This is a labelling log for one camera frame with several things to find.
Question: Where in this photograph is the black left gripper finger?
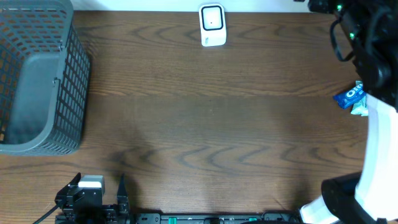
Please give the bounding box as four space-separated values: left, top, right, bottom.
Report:
116 174 128 204
65 172 81 190

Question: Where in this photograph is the blue Oreo cookie pack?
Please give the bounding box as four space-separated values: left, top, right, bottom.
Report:
333 84 366 110

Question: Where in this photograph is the mint green wipes pack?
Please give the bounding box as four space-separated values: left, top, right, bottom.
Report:
351 92 368 116

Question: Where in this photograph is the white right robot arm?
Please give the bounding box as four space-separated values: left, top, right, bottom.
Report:
300 0 397 223

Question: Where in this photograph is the grey plastic mesh basket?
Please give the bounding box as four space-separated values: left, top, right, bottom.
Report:
1 0 91 156

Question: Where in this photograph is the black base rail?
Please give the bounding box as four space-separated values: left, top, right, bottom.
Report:
131 211 303 224

